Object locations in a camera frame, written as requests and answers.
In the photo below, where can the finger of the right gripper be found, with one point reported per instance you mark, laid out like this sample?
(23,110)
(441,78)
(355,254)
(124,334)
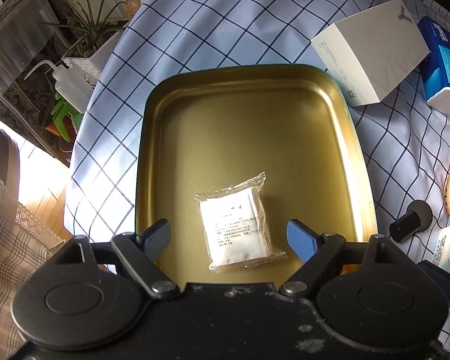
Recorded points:
(440,277)

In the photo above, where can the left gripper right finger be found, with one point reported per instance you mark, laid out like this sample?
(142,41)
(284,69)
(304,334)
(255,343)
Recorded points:
(320,255)

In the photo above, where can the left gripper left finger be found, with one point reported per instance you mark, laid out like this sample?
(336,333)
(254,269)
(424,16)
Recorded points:
(138,253)

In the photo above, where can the clear bag with white pad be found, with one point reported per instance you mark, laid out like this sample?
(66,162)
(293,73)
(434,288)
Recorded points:
(237,233)

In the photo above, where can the black round-headed brush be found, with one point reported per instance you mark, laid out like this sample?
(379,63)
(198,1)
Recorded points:
(417,219)

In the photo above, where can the gold metal tray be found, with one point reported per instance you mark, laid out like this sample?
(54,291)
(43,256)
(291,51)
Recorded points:
(205,131)

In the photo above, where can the plaid fabric with lace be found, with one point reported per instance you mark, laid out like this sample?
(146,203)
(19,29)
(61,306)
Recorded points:
(25,245)

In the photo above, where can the green spray bottle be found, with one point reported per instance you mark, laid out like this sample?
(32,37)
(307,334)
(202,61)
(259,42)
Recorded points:
(66,118)

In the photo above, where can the white squeeze wash bottle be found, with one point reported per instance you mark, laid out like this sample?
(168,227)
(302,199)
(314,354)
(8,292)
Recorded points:
(70,84)

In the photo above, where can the potted green plant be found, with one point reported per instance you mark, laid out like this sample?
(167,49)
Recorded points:
(96,30)

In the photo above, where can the white cardboard box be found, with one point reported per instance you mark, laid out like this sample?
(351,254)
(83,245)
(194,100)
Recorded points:
(370,53)

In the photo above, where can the blue tissue pack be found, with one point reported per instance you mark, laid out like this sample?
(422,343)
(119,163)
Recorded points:
(435,68)

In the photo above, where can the checked white tablecloth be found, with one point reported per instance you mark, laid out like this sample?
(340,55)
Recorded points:
(406,144)

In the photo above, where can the clear plastic shelf cover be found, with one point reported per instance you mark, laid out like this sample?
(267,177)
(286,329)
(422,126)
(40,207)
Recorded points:
(25,28)

